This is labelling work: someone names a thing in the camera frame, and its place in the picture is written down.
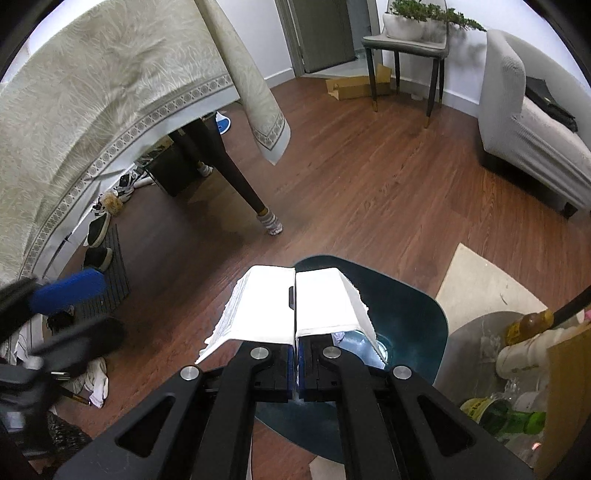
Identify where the white cloth on floor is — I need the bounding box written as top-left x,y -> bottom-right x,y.
67,357 -> 109,409

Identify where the beige floor rug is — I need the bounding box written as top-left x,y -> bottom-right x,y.
436,243 -> 546,334

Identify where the dark floor mat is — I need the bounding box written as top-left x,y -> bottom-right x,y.
74,225 -> 130,321

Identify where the potted green plant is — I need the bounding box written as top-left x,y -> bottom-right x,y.
383,0 -> 486,41

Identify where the grey chair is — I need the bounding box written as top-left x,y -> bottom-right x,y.
362,22 -> 450,127

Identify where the grey door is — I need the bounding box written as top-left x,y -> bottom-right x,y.
276,0 -> 356,77

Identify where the black bag on armchair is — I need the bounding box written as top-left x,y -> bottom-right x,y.
525,76 -> 578,133

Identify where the dark teal trash bin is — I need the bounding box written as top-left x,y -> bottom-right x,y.
256,255 -> 449,463

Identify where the yellow bottle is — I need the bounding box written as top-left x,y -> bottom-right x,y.
505,309 -> 554,346

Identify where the grey armchair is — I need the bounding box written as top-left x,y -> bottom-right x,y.
478,29 -> 590,210

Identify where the green glass bottle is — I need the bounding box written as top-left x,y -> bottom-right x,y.
460,397 -> 546,438

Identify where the flat cardboard box on floor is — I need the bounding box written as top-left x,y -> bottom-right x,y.
325,64 -> 392,101

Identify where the dark table leg with sock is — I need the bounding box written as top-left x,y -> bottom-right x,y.
182,114 -> 283,236

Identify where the black shoe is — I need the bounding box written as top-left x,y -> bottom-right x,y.
83,212 -> 113,272

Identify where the cream patterned tablecloth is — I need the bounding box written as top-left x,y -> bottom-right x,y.
1,1 -> 290,283

